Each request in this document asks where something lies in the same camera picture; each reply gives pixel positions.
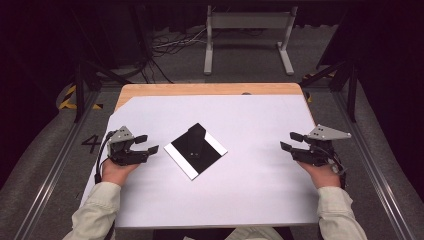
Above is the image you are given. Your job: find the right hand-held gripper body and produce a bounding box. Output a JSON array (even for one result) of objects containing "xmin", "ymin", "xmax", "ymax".
[{"xmin": 291, "ymin": 124, "xmax": 353, "ymax": 168}]

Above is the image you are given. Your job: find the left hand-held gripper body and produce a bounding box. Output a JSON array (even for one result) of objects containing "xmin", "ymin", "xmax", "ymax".
[{"xmin": 106, "ymin": 125, "xmax": 150, "ymax": 167}]

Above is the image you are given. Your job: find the black tapered bracket with holes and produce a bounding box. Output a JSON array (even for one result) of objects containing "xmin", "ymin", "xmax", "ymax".
[{"xmin": 186, "ymin": 123, "xmax": 208, "ymax": 160}]

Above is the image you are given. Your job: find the person's left hand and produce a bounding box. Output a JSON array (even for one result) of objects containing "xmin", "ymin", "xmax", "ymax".
[{"xmin": 100, "ymin": 156, "xmax": 141, "ymax": 187}]

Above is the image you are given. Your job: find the person's right hand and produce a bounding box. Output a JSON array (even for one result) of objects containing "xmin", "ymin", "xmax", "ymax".
[{"xmin": 297, "ymin": 160, "xmax": 342, "ymax": 190}]

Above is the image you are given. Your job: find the black board with white edges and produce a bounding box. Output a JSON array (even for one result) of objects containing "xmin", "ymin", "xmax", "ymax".
[{"xmin": 163, "ymin": 122, "xmax": 229, "ymax": 182}]

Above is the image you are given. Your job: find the black metal stand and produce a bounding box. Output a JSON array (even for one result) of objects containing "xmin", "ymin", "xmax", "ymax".
[
  {"xmin": 301, "ymin": 59, "xmax": 360, "ymax": 124},
  {"xmin": 72, "ymin": 3, "xmax": 133, "ymax": 124}
]

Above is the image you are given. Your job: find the wooden table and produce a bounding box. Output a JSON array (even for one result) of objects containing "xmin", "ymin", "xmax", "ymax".
[{"xmin": 114, "ymin": 82, "xmax": 316, "ymax": 125}]

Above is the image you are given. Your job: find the grey metal stand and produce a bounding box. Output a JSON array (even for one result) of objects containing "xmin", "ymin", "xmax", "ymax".
[{"xmin": 203, "ymin": 4, "xmax": 299, "ymax": 77}]

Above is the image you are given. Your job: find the left hand-held gripper cable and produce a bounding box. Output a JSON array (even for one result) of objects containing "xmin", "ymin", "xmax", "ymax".
[{"xmin": 94, "ymin": 130, "xmax": 116, "ymax": 185}]

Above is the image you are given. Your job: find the hand-held gripper cable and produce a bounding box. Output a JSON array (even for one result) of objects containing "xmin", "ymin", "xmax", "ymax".
[
  {"xmin": 94, "ymin": 130, "xmax": 116, "ymax": 185},
  {"xmin": 327, "ymin": 149, "xmax": 348, "ymax": 188}
]

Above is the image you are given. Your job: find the right hand-held gripper cable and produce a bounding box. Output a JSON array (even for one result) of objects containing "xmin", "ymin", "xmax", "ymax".
[{"xmin": 327, "ymin": 149, "xmax": 348, "ymax": 188}]

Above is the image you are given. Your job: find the aluminium floor rail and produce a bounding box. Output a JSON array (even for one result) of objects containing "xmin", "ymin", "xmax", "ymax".
[
  {"xmin": 12, "ymin": 89, "xmax": 102, "ymax": 240},
  {"xmin": 332, "ymin": 90, "xmax": 418, "ymax": 240}
]

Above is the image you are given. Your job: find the bundle of floor cables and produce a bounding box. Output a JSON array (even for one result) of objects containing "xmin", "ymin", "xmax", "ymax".
[{"xmin": 132, "ymin": 27, "xmax": 208, "ymax": 84}]

